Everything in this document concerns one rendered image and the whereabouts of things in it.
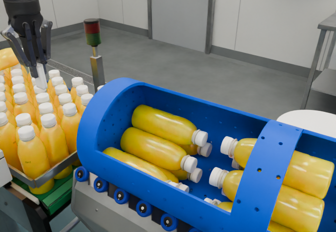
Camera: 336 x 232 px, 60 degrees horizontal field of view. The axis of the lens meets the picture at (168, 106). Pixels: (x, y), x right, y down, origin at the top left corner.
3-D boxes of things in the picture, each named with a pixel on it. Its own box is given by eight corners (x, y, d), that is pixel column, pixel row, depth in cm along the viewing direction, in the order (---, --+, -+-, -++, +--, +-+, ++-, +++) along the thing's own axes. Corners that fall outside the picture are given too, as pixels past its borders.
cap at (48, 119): (55, 126, 83) (53, 121, 82) (40, 127, 83) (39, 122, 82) (57, 119, 86) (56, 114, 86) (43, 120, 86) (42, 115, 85)
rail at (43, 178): (38, 188, 81) (35, 180, 80) (36, 187, 82) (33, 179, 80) (129, 121, 110) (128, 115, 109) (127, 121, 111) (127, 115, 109)
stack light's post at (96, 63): (117, 224, 182) (95, 58, 126) (113, 221, 184) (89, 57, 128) (122, 220, 185) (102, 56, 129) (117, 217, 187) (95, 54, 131)
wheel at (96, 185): (107, 179, 79) (111, 179, 81) (95, 173, 81) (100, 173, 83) (101, 195, 79) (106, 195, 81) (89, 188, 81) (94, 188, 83)
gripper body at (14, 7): (12, 0, 62) (23, 42, 67) (46, -6, 68) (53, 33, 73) (-7, -4, 66) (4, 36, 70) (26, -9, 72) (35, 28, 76)
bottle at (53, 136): (70, 177, 91) (59, 128, 82) (47, 179, 90) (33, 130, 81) (73, 162, 97) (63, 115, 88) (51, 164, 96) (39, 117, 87)
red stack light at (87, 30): (92, 34, 119) (91, 25, 117) (81, 32, 122) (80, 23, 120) (103, 31, 124) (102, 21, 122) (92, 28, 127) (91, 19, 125)
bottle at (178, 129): (136, 103, 80) (196, 122, 71) (149, 106, 86) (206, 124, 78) (129, 127, 80) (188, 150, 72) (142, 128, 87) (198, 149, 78)
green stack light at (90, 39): (94, 46, 122) (92, 35, 119) (83, 43, 125) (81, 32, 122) (104, 42, 127) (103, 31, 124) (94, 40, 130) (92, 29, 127)
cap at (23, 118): (26, 117, 87) (25, 113, 86) (34, 121, 85) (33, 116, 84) (14, 123, 84) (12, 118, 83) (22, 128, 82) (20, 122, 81)
